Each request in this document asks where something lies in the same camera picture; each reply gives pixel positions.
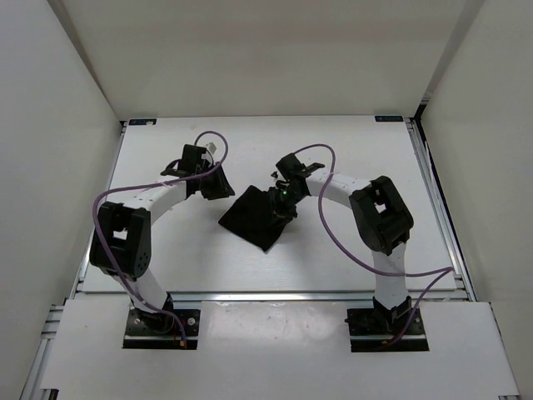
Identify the white front cover board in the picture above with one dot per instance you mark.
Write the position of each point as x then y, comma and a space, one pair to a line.
278, 351

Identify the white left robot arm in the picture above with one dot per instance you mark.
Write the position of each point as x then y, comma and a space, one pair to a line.
122, 241

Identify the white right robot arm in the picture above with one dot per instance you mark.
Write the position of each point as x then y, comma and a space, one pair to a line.
382, 219

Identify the blue left table label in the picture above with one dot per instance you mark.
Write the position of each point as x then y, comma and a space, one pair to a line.
142, 121

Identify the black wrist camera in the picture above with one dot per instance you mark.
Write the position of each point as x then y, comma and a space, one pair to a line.
291, 168
194, 160

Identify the blue table label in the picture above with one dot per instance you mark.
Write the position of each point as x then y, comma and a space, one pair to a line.
142, 121
389, 119

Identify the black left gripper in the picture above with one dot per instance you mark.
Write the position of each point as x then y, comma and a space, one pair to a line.
222, 188

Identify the black skirt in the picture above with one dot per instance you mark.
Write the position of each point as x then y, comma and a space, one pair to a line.
254, 218

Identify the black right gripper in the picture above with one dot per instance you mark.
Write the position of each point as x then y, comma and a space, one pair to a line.
280, 212

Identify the blue right table label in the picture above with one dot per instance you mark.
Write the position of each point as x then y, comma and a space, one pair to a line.
389, 119

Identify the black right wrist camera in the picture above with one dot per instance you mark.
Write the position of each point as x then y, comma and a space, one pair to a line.
291, 168

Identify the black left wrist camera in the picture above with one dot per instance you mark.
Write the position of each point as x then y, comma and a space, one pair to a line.
194, 160

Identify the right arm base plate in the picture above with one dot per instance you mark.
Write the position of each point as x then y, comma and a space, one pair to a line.
368, 334

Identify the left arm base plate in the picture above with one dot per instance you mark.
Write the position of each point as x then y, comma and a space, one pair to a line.
145, 330

